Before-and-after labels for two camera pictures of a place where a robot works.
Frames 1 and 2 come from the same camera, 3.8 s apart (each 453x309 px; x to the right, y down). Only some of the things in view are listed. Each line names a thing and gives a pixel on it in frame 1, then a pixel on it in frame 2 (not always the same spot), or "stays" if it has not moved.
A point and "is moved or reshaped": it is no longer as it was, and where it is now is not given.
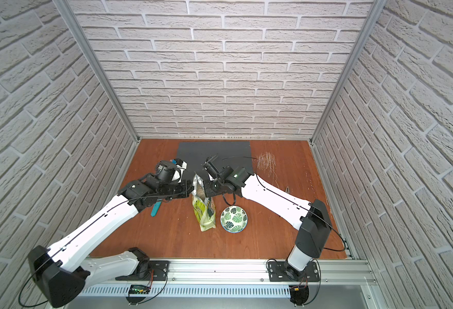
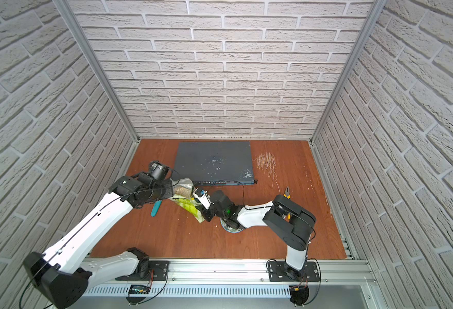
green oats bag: [204, 206] is moved or reshaped
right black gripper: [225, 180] → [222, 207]
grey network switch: [196, 154] stays
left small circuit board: [139, 289] stays
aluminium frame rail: [235, 279] stays
